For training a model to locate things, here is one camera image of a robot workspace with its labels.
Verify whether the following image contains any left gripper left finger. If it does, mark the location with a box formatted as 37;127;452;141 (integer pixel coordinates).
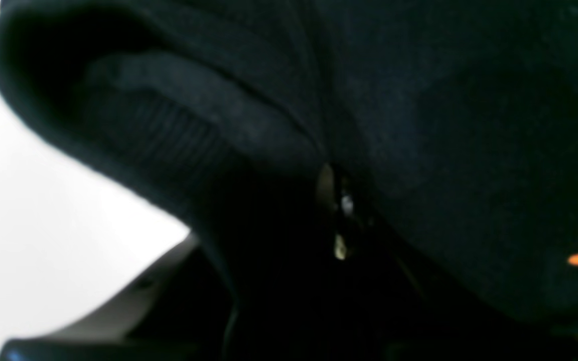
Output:
0;235;232;360

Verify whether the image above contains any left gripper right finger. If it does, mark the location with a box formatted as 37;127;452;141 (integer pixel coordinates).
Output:
317;163;369;261

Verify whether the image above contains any black T-shirt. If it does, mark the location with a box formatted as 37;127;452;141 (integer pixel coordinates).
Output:
0;1;578;360

